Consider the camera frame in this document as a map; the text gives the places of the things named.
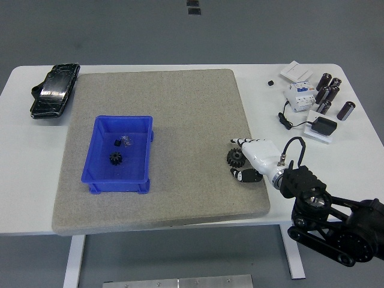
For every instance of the dark cylindrical capacitor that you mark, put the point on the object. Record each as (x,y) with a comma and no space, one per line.
(325,81)
(346,111)
(322,94)
(324,107)
(335,82)
(332,93)

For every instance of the small black gear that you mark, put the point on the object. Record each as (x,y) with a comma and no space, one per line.
(115,158)

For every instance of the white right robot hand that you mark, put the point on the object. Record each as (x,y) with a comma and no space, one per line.
(261,153)

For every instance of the small black cube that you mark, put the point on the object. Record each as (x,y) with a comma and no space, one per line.
(271,82)

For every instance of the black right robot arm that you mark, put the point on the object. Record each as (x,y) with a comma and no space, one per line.
(354,228)

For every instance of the black power adapter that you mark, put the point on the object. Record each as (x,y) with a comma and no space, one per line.
(324,126)

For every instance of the black wrapped device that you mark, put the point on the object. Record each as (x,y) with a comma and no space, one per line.
(54,90)

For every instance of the white table leg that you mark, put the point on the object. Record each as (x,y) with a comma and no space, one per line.
(292,261)
(73,261)

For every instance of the large black bevel gear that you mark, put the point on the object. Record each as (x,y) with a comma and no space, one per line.
(235,158)

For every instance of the blue plastic box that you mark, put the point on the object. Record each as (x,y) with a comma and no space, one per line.
(96,168)

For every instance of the black floor outlet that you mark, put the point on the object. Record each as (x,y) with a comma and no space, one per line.
(194,11)
(193,2)

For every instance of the clear bag of screws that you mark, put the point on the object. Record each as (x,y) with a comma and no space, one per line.
(127,140)

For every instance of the small black nut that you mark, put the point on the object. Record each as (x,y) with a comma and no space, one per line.
(117,142)

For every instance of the white circuit breaker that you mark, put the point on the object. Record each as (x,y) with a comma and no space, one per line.
(300,97)

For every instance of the grey-brown mat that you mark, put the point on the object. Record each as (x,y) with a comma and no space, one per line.
(186,120)

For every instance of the white switch panel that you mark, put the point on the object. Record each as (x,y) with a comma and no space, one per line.
(296,71)

